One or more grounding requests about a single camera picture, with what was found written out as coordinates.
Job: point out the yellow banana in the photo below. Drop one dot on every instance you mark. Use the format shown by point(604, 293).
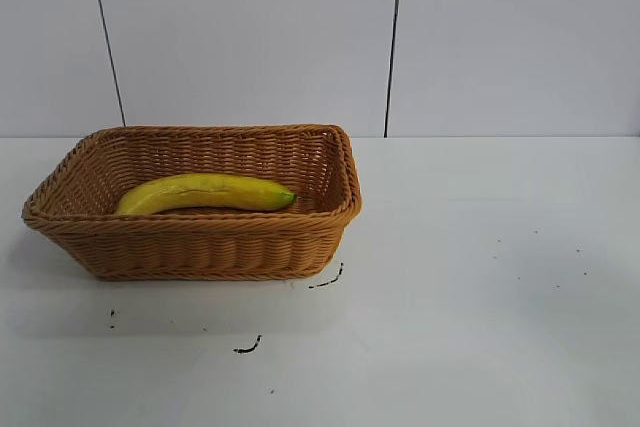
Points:
point(210, 194)

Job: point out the brown woven wicker basket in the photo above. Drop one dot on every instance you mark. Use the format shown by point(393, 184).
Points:
point(200, 247)

